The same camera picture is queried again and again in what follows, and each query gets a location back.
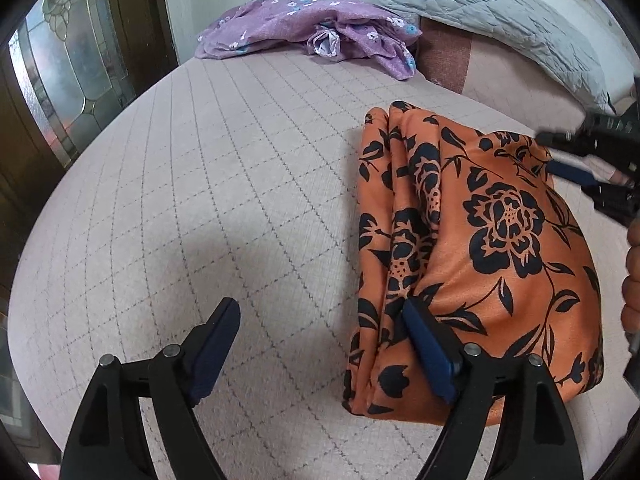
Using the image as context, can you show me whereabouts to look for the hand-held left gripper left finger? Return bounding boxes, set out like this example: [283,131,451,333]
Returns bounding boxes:
[60,298,242,480]

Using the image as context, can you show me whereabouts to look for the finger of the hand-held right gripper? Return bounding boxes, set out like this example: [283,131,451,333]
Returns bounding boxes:
[536,112,640,155]
[549,160,640,227]

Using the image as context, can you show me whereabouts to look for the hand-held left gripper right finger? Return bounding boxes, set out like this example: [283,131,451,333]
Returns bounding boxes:
[402,299,583,480]

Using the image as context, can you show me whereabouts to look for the orange black floral garment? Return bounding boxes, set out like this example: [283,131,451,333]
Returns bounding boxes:
[342,101,606,427]

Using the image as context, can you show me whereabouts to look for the person's right hand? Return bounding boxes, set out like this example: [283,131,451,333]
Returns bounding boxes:
[620,214,640,333]

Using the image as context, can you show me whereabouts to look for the pink bolster cushion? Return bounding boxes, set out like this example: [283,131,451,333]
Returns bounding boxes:
[417,16,617,122]

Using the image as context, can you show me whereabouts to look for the grey quilted pillow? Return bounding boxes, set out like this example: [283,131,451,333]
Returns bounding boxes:
[376,0,617,115]

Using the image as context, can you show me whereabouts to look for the quilted beige bed mattress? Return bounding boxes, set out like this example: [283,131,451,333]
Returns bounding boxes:
[9,52,640,480]

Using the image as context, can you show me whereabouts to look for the purple floral garment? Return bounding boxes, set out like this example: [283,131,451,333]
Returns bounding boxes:
[194,0,422,82]

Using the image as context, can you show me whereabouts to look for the wooden door with glass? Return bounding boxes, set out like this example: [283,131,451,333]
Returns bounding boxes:
[0,0,178,311]

